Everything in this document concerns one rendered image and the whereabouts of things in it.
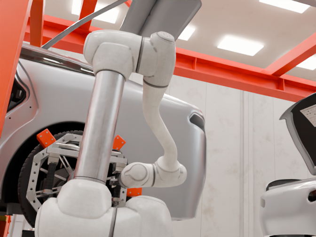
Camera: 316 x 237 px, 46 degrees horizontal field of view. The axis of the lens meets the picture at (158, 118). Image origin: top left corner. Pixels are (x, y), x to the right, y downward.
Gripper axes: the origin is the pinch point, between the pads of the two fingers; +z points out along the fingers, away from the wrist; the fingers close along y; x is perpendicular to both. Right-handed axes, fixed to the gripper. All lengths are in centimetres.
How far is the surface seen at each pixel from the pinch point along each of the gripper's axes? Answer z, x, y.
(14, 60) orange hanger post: 5, 60, -63
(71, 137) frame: 20.6, 26.5, -25.6
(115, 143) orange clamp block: 20.8, 27.2, 0.3
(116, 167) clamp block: -1.2, 8.6, -2.1
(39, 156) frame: 20.5, 12.9, -41.2
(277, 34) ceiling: 573, 564, 525
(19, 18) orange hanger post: 5, 85, -65
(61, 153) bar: 1.8, 12.7, -30.5
